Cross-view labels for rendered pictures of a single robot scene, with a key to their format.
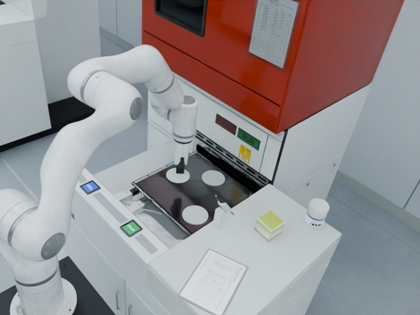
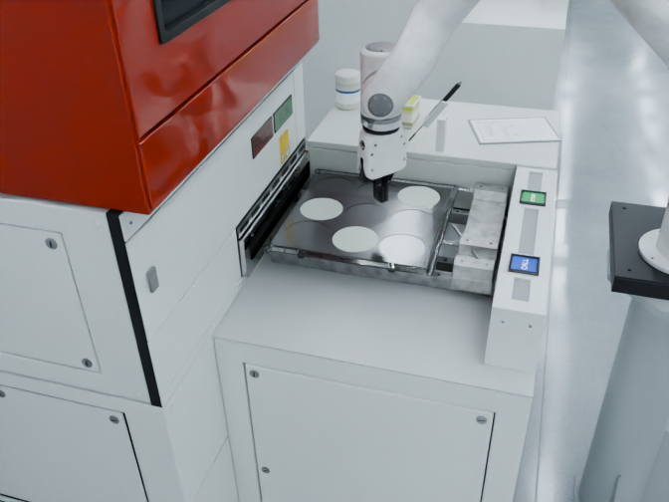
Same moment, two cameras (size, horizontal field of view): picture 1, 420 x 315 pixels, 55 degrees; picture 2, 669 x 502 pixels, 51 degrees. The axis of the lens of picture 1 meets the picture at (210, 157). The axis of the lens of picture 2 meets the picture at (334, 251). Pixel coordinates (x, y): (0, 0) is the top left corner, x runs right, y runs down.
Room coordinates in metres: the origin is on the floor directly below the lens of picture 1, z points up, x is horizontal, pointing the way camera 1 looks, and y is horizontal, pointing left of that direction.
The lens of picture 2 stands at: (1.85, 1.29, 1.75)
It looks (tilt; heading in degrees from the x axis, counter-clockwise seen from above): 34 degrees down; 247
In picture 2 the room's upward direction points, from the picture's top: 1 degrees counter-clockwise
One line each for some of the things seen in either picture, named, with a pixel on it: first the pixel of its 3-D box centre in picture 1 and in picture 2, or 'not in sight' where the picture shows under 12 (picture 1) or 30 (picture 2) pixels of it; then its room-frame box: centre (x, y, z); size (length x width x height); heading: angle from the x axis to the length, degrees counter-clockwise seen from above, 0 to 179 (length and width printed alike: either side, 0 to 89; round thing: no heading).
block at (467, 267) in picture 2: (121, 197); (473, 268); (1.12, 0.32, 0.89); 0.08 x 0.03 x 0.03; 139
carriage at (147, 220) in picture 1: (145, 226); (481, 239); (1.02, 0.20, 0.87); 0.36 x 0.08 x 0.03; 49
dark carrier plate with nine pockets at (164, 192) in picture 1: (195, 189); (365, 215); (1.23, 0.04, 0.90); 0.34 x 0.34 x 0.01; 49
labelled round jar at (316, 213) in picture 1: (316, 214); (347, 89); (1.07, -0.41, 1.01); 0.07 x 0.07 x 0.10
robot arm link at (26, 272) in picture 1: (21, 234); not in sight; (0.67, 0.47, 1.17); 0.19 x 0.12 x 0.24; 61
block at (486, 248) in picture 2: (134, 209); (478, 246); (1.07, 0.26, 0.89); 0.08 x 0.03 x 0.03; 139
